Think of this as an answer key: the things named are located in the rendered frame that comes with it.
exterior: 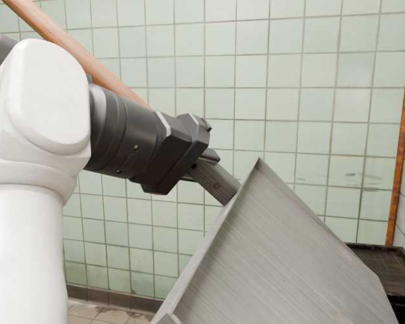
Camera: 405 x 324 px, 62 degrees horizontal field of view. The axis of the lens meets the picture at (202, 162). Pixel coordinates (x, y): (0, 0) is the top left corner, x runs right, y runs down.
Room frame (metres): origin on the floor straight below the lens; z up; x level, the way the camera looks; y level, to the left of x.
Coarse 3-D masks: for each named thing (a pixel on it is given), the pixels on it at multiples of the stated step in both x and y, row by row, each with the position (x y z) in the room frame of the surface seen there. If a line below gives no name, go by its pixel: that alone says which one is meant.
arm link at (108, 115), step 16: (0, 48) 0.31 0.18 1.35; (0, 64) 0.31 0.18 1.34; (0, 80) 0.27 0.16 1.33; (96, 96) 0.33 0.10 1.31; (112, 96) 0.34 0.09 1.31; (96, 112) 0.32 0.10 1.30; (112, 112) 0.33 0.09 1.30; (96, 128) 0.31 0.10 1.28; (112, 128) 0.32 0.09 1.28; (96, 144) 0.31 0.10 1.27; (112, 144) 0.32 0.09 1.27; (96, 160) 0.32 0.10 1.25
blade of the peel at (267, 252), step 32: (256, 160) 0.67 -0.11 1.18; (256, 192) 0.58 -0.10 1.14; (288, 192) 0.70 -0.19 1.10; (224, 224) 0.40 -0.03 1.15; (256, 224) 0.46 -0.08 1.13; (288, 224) 0.55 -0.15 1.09; (320, 224) 0.68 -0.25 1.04; (192, 256) 0.30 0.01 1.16; (224, 256) 0.33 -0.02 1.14; (256, 256) 0.38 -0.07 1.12; (288, 256) 0.44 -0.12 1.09; (320, 256) 0.52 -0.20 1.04; (352, 256) 0.64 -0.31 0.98; (192, 288) 0.26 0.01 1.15; (224, 288) 0.29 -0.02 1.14; (256, 288) 0.32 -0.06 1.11; (288, 288) 0.36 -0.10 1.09; (320, 288) 0.42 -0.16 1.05; (352, 288) 0.50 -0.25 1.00; (160, 320) 0.19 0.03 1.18; (192, 320) 0.23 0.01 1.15; (224, 320) 0.25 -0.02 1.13; (256, 320) 0.27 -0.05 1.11; (288, 320) 0.31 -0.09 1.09; (320, 320) 0.35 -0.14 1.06; (352, 320) 0.40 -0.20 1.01; (384, 320) 0.47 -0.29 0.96
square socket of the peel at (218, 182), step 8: (200, 160) 0.45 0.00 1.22; (192, 168) 0.45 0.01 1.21; (200, 168) 0.45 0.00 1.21; (208, 168) 0.45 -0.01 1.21; (216, 168) 0.45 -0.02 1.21; (192, 176) 0.45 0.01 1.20; (200, 176) 0.45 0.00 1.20; (208, 176) 0.45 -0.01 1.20; (216, 176) 0.44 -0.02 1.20; (224, 176) 0.45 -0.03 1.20; (232, 176) 0.47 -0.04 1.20; (200, 184) 0.45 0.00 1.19; (208, 184) 0.45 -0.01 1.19; (216, 184) 0.44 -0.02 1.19; (224, 184) 0.44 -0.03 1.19; (232, 184) 0.44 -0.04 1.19; (240, 184) 0.46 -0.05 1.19; (208, 192) 0.45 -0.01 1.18; (216, 192) 0.44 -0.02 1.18; (224, 192) 0.44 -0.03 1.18; (232, 192) 0.44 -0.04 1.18; (224, 200) 0.44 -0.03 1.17
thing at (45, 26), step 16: (16, 0) 0.53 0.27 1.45; (32, 16) 0.52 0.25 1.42; (48, 16) 0.53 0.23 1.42; (48, 32) 0.51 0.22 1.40; (64, 32) 0.52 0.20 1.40; (64, 48) 0.51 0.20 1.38; (80, 48) 0.51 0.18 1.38; (80, 64) 0.50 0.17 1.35; (96, 64) 0.50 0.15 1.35; (96, 80) 0.49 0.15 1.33; (112, 80) 0.49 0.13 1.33; (128, 96) 0.48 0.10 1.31
